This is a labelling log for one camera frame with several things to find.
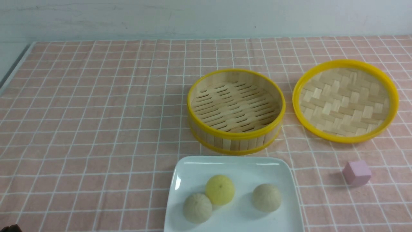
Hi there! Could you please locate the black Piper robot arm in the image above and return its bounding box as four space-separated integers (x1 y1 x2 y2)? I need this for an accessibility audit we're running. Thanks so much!
0 224 22 232

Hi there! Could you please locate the yellow steamed bun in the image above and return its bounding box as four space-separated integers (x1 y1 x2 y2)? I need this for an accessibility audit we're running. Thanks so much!
205 175 235 206

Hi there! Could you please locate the beige steamed bun on plate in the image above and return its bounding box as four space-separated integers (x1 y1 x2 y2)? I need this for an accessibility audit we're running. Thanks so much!
252 183 282 213

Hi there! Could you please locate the pink checkered tablecloth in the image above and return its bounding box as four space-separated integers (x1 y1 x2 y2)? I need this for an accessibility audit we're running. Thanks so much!
0 35 411 232

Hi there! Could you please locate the pink cube block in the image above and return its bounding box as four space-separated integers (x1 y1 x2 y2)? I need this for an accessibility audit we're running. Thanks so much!
342 160 372 187

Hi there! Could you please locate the white square plate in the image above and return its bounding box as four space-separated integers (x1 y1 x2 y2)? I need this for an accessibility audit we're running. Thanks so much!
164 156 305 232

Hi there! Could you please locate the yellow-rimmed bamboo steamer basket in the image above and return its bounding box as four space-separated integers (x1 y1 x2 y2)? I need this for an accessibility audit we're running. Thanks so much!
187 69 286 155

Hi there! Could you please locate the yellow-rimmed woven steamer lid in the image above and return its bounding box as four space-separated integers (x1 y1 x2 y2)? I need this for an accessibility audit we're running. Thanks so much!
292 59 400 143

